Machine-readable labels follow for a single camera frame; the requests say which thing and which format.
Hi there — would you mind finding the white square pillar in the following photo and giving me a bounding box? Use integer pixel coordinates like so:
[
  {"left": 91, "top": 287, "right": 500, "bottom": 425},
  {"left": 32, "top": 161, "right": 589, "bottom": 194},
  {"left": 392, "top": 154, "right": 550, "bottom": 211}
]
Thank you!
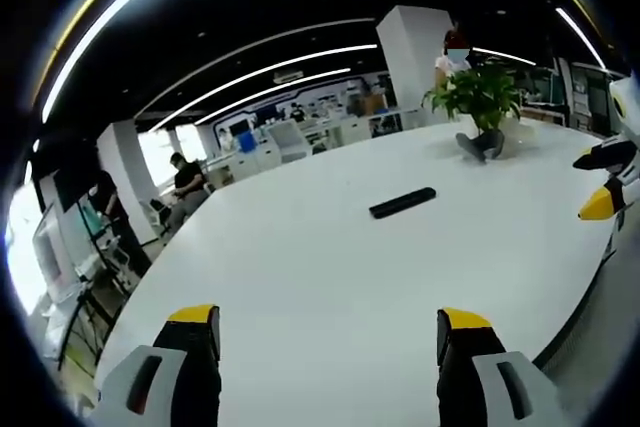
[
  {"left": 95, "top": 119, "right": 160, "bottom": 246},
  {"left": 374, "top": 4, "right": 457, "bottom": 131}
]

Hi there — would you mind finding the green potted plant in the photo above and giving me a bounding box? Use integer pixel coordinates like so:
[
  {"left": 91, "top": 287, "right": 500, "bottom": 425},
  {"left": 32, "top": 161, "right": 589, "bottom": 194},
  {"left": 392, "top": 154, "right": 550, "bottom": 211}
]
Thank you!
[{"left": 420, "top": 62, "right": 524, "bottom": 164}]

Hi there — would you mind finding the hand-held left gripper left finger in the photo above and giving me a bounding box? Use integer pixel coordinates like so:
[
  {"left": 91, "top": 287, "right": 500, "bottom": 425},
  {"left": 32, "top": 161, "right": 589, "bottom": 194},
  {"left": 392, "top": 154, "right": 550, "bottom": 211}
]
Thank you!
[{"left": 85, "top": 303, "right": 223, "bottom": 427}]

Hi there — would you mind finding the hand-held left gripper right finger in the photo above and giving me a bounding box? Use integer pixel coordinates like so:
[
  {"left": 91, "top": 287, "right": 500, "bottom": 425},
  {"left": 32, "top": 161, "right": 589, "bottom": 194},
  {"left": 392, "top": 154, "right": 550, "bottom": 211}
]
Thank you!
[{"left": 435, "top": 306, "right": 572, "bottom": 427}]

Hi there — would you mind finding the office chair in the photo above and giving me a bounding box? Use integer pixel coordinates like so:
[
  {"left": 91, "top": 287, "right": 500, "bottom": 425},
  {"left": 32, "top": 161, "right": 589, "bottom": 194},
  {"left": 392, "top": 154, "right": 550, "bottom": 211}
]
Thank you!
[{"left": 148, "top": 197, "right": 172, "bottom": 237}]

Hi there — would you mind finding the black remote control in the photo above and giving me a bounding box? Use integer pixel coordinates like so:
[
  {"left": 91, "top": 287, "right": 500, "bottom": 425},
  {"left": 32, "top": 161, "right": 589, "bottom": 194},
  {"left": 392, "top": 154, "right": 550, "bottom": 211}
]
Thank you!
[{"left": 368, "top": 186, "right": 438, "bottom": 221}]

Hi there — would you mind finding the white kiosk cabinet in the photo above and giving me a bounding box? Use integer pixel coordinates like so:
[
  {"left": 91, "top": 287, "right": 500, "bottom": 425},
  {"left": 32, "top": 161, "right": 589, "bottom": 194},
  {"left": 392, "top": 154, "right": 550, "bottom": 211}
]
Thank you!
[{"left": 266, "top": 121, "right": 312, "bottom": 164}]

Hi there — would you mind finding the black metal rack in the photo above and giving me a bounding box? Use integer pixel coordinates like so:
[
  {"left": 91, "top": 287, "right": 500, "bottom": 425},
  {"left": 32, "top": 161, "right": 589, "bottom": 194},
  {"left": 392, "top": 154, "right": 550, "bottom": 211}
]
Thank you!
[{"left": 55, "top": 196, "right": 132, "bottom": 373}]

